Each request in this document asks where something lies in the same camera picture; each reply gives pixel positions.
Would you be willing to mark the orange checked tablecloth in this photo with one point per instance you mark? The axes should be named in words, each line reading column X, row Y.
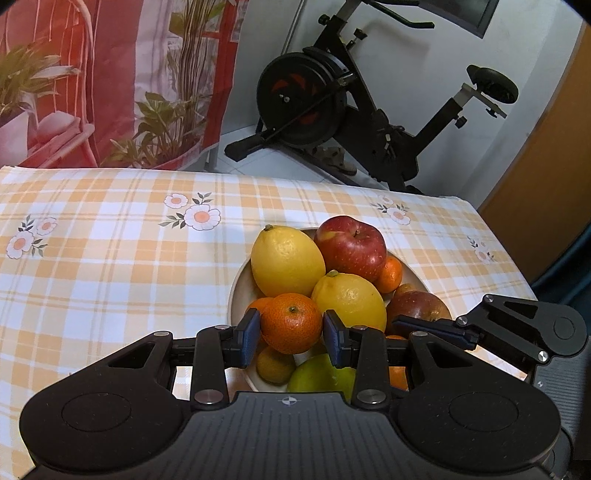
column 115, row 277

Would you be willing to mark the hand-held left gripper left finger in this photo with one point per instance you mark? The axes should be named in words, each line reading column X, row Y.
column 250, row 337

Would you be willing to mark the wooden door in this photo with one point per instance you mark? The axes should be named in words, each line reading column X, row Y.
column 554, row 161

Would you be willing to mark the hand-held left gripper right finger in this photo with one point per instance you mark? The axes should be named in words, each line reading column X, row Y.
column 334, row 339

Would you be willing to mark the orange mandarin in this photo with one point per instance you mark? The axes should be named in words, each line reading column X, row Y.
column 398, row 377
column 291, row 323
column 391, row 274
column 258, row 305

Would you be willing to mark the green apple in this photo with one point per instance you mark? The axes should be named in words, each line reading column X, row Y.
column 323, row 376

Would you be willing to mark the dark blue curtain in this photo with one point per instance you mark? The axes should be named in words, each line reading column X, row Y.
column 568, row 267

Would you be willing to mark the brown slipper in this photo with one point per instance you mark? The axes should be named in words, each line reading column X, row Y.
column 334, row 159

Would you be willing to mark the black exercise bike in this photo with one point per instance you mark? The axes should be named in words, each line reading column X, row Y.
column 300, row 92

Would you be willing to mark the beige plate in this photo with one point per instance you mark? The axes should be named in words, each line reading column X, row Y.
column 238, row 295

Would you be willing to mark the brown kiwi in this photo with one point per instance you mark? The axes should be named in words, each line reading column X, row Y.
column 276, row 364

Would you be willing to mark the yellow lemon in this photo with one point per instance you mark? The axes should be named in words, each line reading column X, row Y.
column 286, row 263
column 351, row 300

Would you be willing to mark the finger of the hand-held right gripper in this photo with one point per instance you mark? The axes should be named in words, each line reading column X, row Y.
column 429, row 325

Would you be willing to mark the dark window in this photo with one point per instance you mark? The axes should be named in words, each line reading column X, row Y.
column 461, row 11

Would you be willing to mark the bright red apple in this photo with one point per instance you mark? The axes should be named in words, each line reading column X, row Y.
column 353, row 249

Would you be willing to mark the dark red-brown apple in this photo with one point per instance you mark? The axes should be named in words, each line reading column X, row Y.
column 418, row 307

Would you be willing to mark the printed backdrop cloth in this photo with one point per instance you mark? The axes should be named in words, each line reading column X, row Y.
column 115, row 69

